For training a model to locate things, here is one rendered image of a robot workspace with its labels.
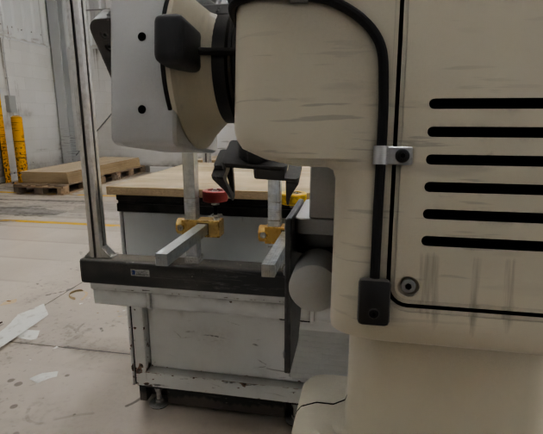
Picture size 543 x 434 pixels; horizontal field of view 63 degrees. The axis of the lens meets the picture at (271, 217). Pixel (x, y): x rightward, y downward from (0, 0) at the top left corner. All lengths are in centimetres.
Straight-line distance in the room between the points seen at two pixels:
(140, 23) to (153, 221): 131
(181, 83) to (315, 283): 20
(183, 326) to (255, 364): 31
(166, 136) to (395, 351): 22
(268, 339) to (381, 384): 137
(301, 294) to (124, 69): 23
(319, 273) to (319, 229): 6
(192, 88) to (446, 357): 25
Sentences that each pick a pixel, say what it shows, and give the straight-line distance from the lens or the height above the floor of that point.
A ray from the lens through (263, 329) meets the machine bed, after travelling 167.
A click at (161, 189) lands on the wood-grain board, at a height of 90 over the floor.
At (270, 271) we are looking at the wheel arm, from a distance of 98.
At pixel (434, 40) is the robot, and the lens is 24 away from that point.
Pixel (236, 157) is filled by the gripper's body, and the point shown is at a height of 107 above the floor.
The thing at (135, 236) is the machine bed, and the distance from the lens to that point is 166.
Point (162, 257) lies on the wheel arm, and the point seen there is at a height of 82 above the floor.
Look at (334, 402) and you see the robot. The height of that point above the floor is 90.
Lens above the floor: 114
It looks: 13 degrees down
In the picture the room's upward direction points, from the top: straight up
